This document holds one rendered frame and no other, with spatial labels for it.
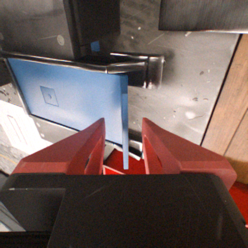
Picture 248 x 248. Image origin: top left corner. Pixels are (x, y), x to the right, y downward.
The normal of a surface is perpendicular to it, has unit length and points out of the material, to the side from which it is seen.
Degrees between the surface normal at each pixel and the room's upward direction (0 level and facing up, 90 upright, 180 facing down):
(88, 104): 0
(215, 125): 0
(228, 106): 0
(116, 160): 90
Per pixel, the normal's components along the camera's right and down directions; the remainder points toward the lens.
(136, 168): -0.02, -0.80
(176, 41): -0.45, 0.54
